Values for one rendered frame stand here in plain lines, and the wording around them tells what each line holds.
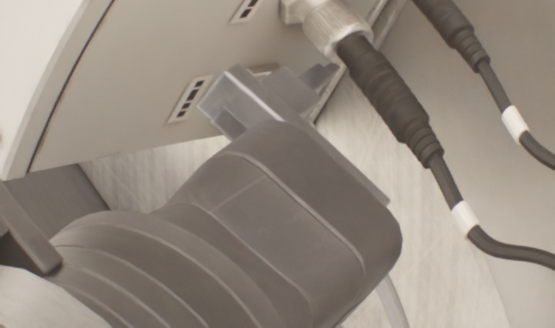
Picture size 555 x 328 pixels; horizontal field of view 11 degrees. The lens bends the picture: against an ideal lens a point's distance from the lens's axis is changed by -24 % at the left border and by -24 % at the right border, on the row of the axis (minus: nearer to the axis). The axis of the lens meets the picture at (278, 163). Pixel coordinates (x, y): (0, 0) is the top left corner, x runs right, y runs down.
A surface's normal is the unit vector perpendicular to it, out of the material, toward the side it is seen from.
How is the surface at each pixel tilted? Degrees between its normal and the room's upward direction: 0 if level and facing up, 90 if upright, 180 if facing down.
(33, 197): 35
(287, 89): 44
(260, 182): 51
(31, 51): 90
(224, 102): 98
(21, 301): 16
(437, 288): 90
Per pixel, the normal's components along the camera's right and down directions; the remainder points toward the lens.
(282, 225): 0.40, -0.56
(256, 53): 0.52, 0.72
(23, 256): -0.37, 0.28
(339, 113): -0.74, 0.12
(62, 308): 0.37, -0.83
